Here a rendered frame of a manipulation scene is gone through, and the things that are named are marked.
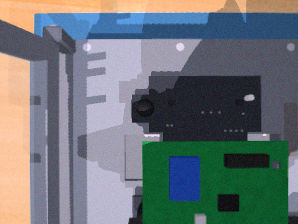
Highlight green circuit board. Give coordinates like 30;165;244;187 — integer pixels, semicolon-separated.
142;141;288;224

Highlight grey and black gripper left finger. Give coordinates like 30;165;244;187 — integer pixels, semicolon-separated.
128;218;143;224

